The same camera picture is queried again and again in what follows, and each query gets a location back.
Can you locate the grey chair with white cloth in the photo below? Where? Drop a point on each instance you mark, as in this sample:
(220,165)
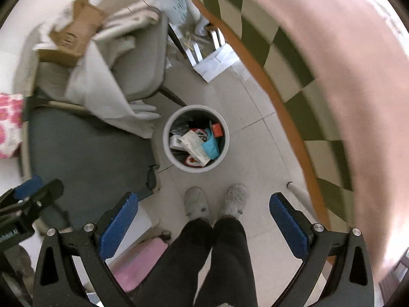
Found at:
(96,89)

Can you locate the pink plastic stool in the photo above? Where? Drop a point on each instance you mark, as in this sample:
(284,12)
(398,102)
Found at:
(140,265)

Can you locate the person's right grey slipper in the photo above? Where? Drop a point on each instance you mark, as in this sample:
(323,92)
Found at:
(235,200)

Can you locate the person's left leg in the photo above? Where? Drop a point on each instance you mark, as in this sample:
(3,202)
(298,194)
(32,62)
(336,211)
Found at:
(179,262)

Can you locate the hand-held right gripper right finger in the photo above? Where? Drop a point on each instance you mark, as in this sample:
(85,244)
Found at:
(289,227)

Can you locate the light grey chair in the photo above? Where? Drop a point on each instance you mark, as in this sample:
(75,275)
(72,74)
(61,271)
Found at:
(140,67)

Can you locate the white paper envelope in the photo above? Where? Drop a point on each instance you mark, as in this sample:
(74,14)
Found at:
(217,62)

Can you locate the white table leg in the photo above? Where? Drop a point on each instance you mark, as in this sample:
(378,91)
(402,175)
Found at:
(298,193)

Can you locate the person's leg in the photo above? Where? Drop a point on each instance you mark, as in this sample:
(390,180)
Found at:
(228,255)
(179,262)

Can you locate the white round trash bin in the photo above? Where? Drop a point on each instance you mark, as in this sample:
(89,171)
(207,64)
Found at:
(191,169)

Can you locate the dark grey chair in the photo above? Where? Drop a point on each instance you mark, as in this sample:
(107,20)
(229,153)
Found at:
(86,160)

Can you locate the person's right leg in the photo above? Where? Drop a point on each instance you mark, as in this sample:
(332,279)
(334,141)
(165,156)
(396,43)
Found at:
(228,255)

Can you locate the pink patterned packet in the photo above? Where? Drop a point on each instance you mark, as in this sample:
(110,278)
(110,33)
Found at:
(9,128)

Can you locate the person's grey slipper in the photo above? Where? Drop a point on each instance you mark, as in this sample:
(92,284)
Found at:
(196,203)
(235,200)

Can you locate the person's left grey slipper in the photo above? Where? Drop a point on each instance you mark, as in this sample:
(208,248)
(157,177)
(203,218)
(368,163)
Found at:
(196,203)

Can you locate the small red box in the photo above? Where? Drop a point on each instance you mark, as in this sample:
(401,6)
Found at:
(217,130)

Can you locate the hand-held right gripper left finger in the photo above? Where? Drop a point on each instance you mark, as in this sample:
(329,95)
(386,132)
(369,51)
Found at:
(118,227)

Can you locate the brown cardboard box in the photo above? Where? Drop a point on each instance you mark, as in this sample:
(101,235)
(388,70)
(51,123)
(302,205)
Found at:
(76,35)

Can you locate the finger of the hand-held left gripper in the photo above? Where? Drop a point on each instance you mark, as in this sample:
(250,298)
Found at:
(28,185)
(48,192)

